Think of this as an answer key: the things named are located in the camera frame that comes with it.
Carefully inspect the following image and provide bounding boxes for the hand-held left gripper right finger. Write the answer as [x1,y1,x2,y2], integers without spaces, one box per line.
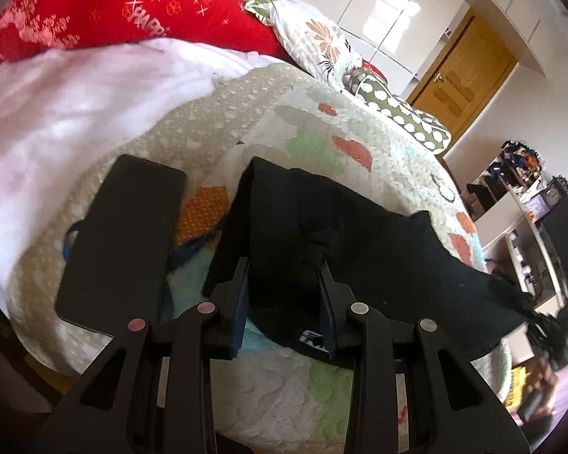
[312,262,531,454]

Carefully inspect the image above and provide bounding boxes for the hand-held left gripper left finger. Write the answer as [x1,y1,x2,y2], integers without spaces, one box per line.
[33,256,253,454]

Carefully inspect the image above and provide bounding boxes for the black pants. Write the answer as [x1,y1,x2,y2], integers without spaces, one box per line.
[203,156,535,361]

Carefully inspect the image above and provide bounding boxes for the yellow bag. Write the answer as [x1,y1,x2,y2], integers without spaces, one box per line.
[503,365,532,408]

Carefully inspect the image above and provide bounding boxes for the white media cabinet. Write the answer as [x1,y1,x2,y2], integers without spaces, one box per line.
[473,184,568,315]

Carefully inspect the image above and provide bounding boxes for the black rectangular pad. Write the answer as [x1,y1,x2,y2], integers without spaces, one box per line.
[55,154,187,339]

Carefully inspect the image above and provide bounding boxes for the dark ornate table clock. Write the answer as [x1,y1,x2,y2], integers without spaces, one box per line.
[543,175,568,210]

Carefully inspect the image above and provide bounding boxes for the cluttered open shelf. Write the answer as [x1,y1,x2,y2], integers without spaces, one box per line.
[459,139,550,223]

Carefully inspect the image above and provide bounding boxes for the quilted heart-print bedspread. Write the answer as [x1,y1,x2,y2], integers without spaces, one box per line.
[7,64,513,454]

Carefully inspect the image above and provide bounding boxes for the green dotted bolster pillow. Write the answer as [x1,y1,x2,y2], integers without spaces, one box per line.
[343,68,452,154]

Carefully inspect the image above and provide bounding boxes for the red printed pillow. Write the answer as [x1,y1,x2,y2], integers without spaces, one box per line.
[360,59,390,83]
[0,0,290,67]

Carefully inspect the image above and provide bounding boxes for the white fleece blanket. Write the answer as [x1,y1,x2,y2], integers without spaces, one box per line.
[0,38,285,294]

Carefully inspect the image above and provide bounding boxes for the wooden door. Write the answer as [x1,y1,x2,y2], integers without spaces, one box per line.
[406,7,519,145]

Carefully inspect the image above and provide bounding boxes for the floral white pillow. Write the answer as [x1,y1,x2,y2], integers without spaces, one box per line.
[243,0,366,93]

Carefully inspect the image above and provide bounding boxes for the glossy white wardrobe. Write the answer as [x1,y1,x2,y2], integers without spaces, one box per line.
[203,0,481,100]

